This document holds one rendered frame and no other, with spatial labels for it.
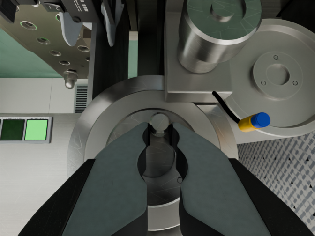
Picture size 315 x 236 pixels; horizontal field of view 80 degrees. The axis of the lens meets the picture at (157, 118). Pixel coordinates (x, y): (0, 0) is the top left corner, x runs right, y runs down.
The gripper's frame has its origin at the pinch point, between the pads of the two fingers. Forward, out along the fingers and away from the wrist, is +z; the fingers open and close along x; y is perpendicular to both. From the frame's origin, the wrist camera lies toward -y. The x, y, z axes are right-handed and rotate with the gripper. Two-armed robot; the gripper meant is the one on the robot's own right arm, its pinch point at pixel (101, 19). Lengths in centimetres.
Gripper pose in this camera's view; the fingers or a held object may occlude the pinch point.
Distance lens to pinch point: 26.2
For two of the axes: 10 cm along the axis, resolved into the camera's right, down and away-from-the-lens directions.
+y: 0.0, 9.8, -1.9
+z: -0.2, 1.9, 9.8
